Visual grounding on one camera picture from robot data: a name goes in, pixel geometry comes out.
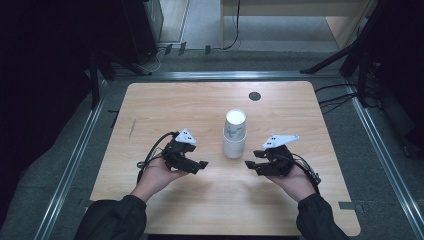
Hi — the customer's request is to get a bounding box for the black floor cable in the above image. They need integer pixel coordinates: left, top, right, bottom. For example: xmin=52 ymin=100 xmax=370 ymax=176
xmin=318 ymin=93 xmax=358 ymax=115
xmin=314 ymin=82 xmax=358 ymax=95

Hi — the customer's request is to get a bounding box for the hand-held gripper black cable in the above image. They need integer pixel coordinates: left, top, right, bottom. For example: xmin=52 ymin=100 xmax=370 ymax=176
xmin=291 ymin=153 xmax=323 ymax=194
xmin=136 ymin=131 xmax=179 ymax=184

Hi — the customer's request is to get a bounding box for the black tripod stand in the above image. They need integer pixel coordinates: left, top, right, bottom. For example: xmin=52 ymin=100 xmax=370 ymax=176
xmin=299 ymin=0 xmax=388 ymax=109

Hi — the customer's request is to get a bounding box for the person's right hand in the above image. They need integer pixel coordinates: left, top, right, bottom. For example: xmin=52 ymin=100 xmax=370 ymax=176
xmin=266 ymin=163 xmax=318 ymax=203

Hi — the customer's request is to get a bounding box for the person's left hand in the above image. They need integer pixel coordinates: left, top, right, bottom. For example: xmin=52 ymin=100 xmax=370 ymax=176
xmin=131 ymin=154 xmax=188 ymax=203

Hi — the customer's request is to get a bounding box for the black metal stand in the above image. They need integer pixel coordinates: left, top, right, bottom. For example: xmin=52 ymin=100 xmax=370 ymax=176
xmin=87 ymin=49 xmax=116 ymax=111

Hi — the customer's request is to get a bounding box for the right hand-held gripper black cable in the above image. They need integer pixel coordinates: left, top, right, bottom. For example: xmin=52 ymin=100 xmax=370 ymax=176
xmin=291 ymin=153 xmax=323 ymax=194

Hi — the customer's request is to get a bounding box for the black hanging cable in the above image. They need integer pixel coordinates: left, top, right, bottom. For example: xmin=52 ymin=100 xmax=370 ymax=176
xmin=222 ymin=0 xmax=242 ymax=51

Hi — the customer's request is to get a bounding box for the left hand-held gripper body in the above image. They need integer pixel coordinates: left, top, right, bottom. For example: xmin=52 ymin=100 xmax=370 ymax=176
xmin=161 ymin=128 xmax=201 ymax=174

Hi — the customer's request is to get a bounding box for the dark cabinet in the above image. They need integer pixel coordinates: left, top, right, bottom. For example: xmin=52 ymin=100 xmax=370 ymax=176
xmin=121 ymin=0 xmax=164 ymax=66

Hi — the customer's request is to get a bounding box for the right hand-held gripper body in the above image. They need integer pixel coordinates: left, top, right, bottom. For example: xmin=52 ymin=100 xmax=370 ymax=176
xmin=262 ymin=134 xmax=300 ymax=177

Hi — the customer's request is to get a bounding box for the left hand-held gripper black cable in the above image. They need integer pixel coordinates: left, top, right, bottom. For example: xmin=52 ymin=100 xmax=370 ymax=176
xmin=136 ymin=131 xmax=179 ymax=184

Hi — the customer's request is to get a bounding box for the black floor tape mark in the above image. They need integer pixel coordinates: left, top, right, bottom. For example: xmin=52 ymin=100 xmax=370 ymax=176
xmin=107 ymin=109 xmax=120 ymax=129

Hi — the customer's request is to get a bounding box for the beige wooden furniture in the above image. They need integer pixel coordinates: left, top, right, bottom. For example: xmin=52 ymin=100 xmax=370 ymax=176
xmin=219 ymin=0 xmax=379 ymax=50

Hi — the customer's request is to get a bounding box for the aluminium floor rail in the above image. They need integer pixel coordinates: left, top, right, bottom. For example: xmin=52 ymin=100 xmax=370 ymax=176
xmin=344 ymin=81 xmax=424 ymax=240
xmin=113 ymin=69 xmax=349 ymax=82
xmin=33 ymin=79 xmax=109 ymax=240

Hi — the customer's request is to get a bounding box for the stack of white paper cups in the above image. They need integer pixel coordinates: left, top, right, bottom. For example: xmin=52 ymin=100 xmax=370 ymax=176
xmin=222 ymin=108 xmax=248 ymax=160

